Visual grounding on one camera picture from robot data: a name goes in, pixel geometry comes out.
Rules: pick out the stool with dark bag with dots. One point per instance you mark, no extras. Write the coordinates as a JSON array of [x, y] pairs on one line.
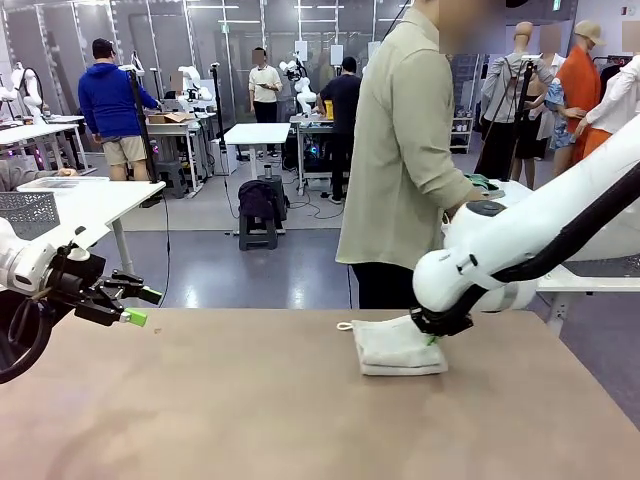
[[257, 197]]

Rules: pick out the black slim pole stand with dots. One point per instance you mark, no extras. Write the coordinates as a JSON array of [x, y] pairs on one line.
[[218, 100]]

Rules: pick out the grey plastic stool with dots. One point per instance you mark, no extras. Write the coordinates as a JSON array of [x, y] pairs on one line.
[[172, 177]]

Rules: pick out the person in beige shirt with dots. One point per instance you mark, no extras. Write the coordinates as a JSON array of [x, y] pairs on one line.
[[400, 150]]

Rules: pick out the black tripod by mannequins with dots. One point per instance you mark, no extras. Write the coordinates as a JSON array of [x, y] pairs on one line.
[[523, 100]]

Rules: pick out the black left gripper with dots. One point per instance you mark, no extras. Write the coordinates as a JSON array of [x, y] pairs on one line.
[[77, 280]]

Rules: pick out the cardboard box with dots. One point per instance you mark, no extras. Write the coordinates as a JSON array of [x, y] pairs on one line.
[[172, 118]]

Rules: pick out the white terry towel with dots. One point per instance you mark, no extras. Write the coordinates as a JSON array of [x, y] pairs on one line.
[[400, 350]]

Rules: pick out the man in blue hoodie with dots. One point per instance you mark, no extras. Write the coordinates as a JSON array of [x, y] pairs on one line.
[[107, 105]]

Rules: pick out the grey sleeved forearm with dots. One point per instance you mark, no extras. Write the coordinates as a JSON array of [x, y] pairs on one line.
[[20, 177]]

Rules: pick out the person's right forearm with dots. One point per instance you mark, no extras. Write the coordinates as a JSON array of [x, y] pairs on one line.
[[467, 197]]

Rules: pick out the clear plastic tray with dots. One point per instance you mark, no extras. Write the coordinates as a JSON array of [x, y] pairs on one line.
[[60, 183]]

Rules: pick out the green terry towel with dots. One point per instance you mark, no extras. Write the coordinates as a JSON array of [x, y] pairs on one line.
[[482, 181]]

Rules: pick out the metal workbench with robot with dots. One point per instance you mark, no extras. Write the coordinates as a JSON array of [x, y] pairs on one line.
[[305, 120]]

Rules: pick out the white table beside mannequins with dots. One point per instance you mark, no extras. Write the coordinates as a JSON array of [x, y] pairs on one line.
[[600, 277]]

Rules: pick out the white panel on stand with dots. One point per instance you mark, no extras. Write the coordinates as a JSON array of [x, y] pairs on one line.
[[336, 54], [301, 50]]

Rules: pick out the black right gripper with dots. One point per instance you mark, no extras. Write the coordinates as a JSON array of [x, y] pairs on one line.
[[440, 327]]

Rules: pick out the small white desk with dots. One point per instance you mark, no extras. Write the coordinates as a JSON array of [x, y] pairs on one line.
[[257, 132]]

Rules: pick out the mannequin in grey shirt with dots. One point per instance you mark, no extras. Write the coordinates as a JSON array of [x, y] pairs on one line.
[[502, 85]]

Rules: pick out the black tripod with white head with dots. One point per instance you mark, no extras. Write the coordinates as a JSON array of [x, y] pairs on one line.
[[142, 125]]

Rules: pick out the person in white tee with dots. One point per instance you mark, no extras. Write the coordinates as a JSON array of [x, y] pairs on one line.
[[265, 85]]

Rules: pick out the long white table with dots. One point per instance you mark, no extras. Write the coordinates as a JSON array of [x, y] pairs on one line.
[[30, 131]]

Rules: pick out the empty grey perforated basket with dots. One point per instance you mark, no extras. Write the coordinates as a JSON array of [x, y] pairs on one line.
[[30, 210]]

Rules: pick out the computer with coloured lights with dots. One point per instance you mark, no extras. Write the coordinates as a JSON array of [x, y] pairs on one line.
[[315, 155]]

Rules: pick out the white table with tray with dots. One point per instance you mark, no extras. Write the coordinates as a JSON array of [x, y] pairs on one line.
[[115, 200]]

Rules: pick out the metal workbench with box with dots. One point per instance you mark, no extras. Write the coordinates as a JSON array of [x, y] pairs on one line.
[[172, 129]]

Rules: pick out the yellow box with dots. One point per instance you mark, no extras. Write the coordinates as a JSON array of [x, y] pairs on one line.
[[329, 109]]

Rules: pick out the mannequin in white shirt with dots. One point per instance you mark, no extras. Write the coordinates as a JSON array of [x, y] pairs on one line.
[[617, 100]]

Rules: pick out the wooden shoe rack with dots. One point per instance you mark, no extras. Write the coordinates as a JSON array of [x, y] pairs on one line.
[[462, 135]]

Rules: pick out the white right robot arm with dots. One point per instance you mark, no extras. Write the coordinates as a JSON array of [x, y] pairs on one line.
[[450, 275]]

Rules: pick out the mannequin in orange jacket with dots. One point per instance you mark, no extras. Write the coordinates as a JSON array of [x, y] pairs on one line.
[[580, 80]]

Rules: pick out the person in black shirt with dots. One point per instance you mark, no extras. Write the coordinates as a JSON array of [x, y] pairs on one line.
[[342, 100]]

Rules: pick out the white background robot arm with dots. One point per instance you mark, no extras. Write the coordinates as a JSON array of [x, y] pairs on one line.
[[302, 100], [192, 75], [32, 95]]

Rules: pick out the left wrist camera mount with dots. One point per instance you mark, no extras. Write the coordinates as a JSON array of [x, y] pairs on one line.
[[79, 252]]

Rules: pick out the mannequin in floral dress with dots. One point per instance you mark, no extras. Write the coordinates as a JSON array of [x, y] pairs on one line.
[[557, 100]]

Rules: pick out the grey step stool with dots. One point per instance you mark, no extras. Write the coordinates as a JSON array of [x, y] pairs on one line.
[[257, 223]]

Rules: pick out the seated dark haired person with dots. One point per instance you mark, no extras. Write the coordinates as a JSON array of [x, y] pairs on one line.
[[175, 90]]

